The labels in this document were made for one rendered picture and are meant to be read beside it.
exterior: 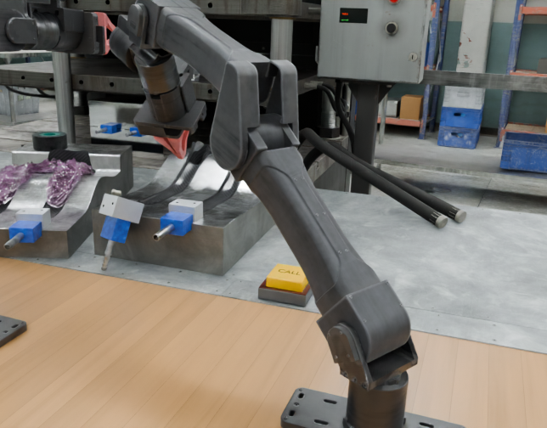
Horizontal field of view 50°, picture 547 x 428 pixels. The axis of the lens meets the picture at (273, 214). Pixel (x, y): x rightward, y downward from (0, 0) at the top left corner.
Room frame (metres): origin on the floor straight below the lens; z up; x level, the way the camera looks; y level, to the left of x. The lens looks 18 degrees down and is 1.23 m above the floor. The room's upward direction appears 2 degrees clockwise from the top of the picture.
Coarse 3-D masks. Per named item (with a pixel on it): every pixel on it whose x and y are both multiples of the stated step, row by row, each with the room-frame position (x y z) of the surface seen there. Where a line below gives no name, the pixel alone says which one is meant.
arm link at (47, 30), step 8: (32, 16) 0.92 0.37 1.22; (40, 16) 0.93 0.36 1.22; (48, 16) 0.95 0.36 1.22; (40, 24) 0.92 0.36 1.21; (48, 24) 0.94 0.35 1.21; (56, 24) 0.96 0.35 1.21; (40, 32) 0.92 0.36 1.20; (48, 32) 0.94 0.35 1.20; (56, 32) 0.95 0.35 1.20; (40, 40) 0.92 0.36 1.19; (48, 40) 0.94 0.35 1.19; (56, 40) 0.95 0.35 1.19; (24, 48) 0.92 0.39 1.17; (32, 48) 0.92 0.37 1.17; (40, 48) 0.94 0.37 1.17; (48, 48) 0.96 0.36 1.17
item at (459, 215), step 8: (376, 168) 1.49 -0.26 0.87; (384, 176) 1.46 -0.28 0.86; (392, 176) 1.45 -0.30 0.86; (400, 184) 1.42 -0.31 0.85; (408, 184) 1.41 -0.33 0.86; (408, 192) 1.39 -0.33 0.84; (416, 192) 1.38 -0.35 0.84; (424, 192) 1.37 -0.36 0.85; (424, 200) 1.36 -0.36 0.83; (432, 200) 1.34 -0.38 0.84; (440, 200) 1.33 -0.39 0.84; (432, 208) 1.34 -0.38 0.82; (440, 208) 1.32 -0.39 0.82; (448, 208) 1.31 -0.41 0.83; (456, 208) 1.30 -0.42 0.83; (448, 216) 1.30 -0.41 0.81; (456, 216) 1.29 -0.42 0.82; (464, 216) 1.29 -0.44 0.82
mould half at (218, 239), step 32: (192, 192) 1.18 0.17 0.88; (96, 224) 1.02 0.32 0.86; (160, 224) 0.98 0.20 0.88; (192, 224) 0.96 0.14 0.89; (224, 224) 0.96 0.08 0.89; (256, 224) 1.11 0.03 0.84; (128, 256) 1.00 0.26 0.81; (160, 256) 0.98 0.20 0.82; (192, 256) 0.96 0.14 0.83; (224, 256) 0.95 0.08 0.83
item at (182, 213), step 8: (176, 200) 1.00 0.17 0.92; (184, 200) 1.00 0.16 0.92; (192, 200) 1.01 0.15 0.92; (176, 208) 0.98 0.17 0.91; (184, 208) 0.97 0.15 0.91; (192, 208) 0.97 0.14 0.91; (200, 208) 0.99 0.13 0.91; (168, 216) 0.95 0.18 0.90; (176, 216) 0.96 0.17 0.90; (184, 216) 0.96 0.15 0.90; (192, 216) 0.97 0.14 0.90; (200, 216) 0.99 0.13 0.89; (168, 224) 0.94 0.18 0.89; (176, 224) 0.94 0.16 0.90; (184, 224) 0.94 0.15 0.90; (160, 232) 0.90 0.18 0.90; (168, 232) 0.92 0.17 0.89; (176, 232) 0.94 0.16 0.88; (184, 232) 0.94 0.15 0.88
